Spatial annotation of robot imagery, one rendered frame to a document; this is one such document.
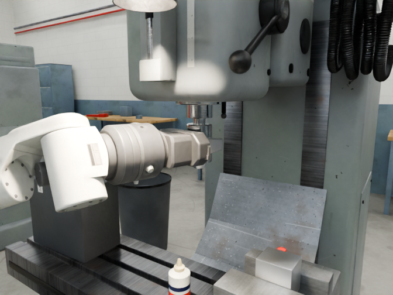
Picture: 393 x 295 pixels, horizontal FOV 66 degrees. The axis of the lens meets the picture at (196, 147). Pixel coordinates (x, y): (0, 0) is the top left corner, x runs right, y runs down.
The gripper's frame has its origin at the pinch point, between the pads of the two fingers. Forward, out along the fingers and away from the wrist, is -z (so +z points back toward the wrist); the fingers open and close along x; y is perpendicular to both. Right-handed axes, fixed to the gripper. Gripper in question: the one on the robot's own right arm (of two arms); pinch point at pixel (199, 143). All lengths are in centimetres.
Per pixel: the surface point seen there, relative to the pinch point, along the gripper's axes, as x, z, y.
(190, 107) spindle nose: -0.2, 2.4, -6.7
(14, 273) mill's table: 47, 23, 38
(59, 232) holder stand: 36.5, 14.2, 26.0
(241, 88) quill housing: -10.4, 1.1, -9.9
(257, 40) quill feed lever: -13.8, 2.2, -16.3
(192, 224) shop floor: 182, -159, 122
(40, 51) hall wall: 861, -216, -121
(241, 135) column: 17.6, -33.4, 2.9
